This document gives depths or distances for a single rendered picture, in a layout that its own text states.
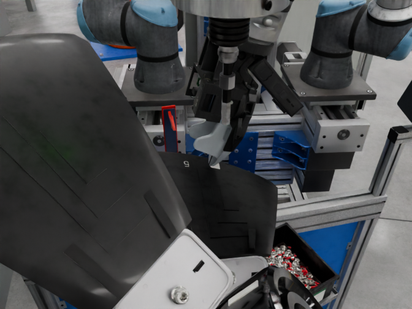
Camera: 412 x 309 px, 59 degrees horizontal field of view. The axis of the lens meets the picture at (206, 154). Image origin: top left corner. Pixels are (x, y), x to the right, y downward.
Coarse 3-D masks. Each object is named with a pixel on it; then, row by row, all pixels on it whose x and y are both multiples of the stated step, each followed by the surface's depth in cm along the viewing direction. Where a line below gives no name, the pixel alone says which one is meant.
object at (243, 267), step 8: (248, 256) 42; (256, 256) 42; (232, 264) 41; (240, 264) 41; (248, 264) 41; (256, 264) 41; (264, 264) 40; (240, 272) 40; (248, 272) 40; (240, 280) 39; (232, 288) 38
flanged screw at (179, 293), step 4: (176, 288) 28; (180, 288) 28; (184, 288) 28; (172, 292) 28; (176, 292) 27; (180, 292) 27; (184, 292) 28; (188, 292) 28; (172, 296) 28; (176, 296) 27; (180, 296) 28; (184, 296) 28; (188, 296) 28; (172, 300) 28; (176, 300) 27; (180, 300) 27; (184, 300) 27
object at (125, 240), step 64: (0, 64) 29; (64, 64) 33; (0, 128) 27; (64, 128) 29; (128, 128) 32; (0, 192) 26; (64, 192) 27; (128, 192) 29; (0, 256) 25; (64, 256) 26; (128, 256) 28
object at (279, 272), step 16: (272, 272) 30; (288, 272) 33; (240, 288) 30; (256, 288) 28; (272, 288) 27; (288, 288) 33; (304, 288) 34; (224, 304) 30; (240, 304) 28; (256, 304) 27; (272, 304) 26; (288, 304) 28; (304, 304) 32
